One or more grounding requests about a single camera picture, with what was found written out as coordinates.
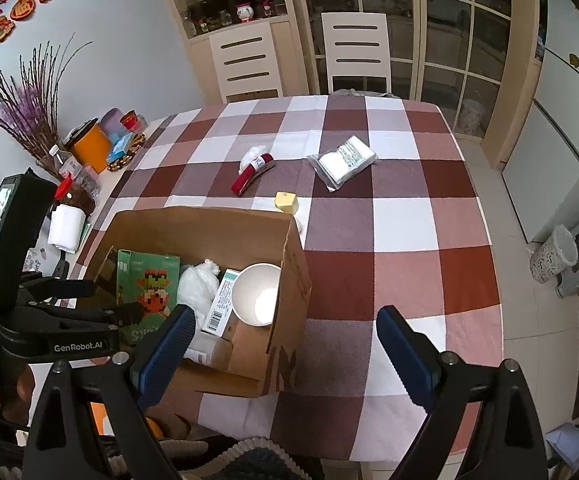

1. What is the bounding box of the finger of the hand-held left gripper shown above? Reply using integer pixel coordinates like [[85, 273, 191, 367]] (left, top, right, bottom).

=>
[[17, 272, 96, 302], [17, 301, 146, 333]]

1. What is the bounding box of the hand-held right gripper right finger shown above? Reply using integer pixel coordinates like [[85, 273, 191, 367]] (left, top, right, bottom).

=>
[[375, 304, 550, 480]]

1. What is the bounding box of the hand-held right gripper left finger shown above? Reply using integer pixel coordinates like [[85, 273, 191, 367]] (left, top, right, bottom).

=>
[[22, 304, 196, 480]]

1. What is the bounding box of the green toy bricks box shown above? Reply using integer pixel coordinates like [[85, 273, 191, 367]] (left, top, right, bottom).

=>
[[116, 249, 181, 346]]

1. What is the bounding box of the clear plastic container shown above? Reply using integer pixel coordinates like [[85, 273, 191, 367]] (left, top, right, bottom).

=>
[[184, 332, 233, 368]]

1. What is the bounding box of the white green medicine box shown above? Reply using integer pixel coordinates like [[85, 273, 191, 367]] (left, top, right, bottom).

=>
[[200, 268, 243, 336]]

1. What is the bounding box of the brown cardboard box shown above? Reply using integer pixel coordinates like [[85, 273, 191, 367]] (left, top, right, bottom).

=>
[[77, 205, 313, 400]]

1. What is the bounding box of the white cat plush red dress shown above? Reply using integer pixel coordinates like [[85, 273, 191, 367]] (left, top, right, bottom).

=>
[[231, 146, 277, 196]]

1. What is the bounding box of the bag of white cotton pads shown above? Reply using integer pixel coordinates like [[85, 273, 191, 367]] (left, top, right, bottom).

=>
[[307, 135, 379, 193]]

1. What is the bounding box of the person's left hand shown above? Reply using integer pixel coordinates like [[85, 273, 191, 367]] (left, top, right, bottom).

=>
[[0, 362, 36, 426]]

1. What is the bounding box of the white printed mat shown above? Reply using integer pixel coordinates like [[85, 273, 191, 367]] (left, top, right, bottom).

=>
[[24, 245, 68, 276]]

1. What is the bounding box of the white paper roll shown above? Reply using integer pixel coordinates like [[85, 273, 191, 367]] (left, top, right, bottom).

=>
[[47, 204, 88, 254]]

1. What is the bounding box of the white fluffy plush toy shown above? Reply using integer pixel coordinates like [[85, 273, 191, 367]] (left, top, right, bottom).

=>
[[177, 258, 220, 328]]

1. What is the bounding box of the jar with red lid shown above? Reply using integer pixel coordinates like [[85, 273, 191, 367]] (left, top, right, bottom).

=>
[[54, 172, 101, 213]]

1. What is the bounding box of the white paper bowl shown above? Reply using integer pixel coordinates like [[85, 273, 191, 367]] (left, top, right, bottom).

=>
[[232, 262, 283, 327]]

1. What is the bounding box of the clear plastic water bottle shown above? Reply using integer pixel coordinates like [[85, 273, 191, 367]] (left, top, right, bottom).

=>
[[48, 144, 88, 181]]

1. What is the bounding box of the orange canister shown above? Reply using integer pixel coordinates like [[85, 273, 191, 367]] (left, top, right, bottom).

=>
[[64, 119, 114, 175]]

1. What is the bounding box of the blue tissue packet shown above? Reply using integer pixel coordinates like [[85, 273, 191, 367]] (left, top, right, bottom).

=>
[[107, 133, 135, 161]]

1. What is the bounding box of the dark knitted cushion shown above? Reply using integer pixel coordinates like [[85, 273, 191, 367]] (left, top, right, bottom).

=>
[[204, 437, 320, 480]]

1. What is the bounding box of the woven round trivet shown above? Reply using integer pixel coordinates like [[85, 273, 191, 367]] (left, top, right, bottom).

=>
[[106, 132, 146, 173]]

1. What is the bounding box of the patterned waste bin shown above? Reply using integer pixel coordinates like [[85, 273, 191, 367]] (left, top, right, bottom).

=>
[[529, 224, 577, 286]]

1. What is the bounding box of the purple cup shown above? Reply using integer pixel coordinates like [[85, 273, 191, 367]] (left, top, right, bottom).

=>
[[100, 107, 126, 136]]

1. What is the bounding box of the red tin can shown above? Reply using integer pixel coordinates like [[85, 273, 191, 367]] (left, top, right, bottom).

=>
[[120, 110, 148, 133]]

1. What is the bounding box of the dried purple branch bouquet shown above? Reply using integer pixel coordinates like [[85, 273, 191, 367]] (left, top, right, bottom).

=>
[[0, 33, 93, 161]]

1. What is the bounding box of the pale blue packet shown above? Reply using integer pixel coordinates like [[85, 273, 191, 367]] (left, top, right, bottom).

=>
[[544, 422, 579, 466]]

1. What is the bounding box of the white floral bucket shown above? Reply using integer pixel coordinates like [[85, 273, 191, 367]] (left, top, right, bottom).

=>
[[455, 99, 485, 137]]

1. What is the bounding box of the beige display cabinet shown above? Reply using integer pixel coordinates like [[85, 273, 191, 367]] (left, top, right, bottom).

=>
[[152, 0, 315, 106]]

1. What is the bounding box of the grey cloth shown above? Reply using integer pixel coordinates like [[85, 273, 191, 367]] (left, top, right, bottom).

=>
[[329, 88, 400, 98]]

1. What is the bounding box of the white refrigerator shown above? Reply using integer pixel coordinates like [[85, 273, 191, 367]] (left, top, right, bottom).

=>
[[500, 0, 579, 246]]

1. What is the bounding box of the white slatted chair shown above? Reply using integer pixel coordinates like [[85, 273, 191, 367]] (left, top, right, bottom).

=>
[[208, 22, 284, 104], [321, 11, 390, 96]]

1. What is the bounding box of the glass paned partition door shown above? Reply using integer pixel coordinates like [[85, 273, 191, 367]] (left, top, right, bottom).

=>
[[284, 0, 545, 171]]

